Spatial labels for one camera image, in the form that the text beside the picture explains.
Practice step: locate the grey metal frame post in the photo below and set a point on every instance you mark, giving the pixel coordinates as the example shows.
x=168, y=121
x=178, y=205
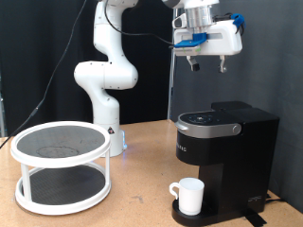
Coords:
x=2, y=116

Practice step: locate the white two-tier turntable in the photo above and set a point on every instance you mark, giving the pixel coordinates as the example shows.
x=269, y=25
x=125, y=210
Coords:
x=60, y=148

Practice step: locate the black tape strip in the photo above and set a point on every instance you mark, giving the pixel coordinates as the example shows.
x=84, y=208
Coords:
x=255, y=219

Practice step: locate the blue mounted wrist camera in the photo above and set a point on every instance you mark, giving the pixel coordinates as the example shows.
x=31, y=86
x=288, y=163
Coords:
x=189, y=42

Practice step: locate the silver vertical pole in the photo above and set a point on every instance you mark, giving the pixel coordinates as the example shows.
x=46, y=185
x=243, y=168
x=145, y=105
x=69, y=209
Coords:
x=172, y=88

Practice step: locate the black Keurig coffee machine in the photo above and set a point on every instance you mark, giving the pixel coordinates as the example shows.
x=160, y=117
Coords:
x=240, y=164

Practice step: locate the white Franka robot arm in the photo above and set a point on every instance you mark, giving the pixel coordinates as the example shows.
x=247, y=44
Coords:
x=104, y=75

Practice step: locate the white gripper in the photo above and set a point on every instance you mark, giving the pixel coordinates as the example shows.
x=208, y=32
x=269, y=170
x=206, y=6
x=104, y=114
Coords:
x=221, y=39

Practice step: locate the white ceramic mug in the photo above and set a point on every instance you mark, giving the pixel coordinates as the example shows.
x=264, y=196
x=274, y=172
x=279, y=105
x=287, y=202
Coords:
x=189, y=197

